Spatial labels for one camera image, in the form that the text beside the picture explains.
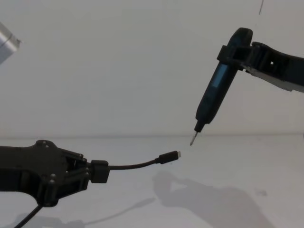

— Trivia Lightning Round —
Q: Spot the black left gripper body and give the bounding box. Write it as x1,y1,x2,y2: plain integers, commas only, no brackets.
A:
0,140,72,208

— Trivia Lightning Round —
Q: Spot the black cable with plug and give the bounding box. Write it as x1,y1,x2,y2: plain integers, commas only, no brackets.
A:
13,151,182,228

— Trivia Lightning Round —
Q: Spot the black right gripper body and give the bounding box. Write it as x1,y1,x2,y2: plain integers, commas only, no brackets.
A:
252,42,304,94

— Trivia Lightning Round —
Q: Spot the black electric screwdriver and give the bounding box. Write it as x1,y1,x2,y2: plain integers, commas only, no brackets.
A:
189,28,254,146

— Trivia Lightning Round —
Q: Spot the white table cloth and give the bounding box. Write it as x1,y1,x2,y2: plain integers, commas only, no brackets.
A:
0,136,304,228

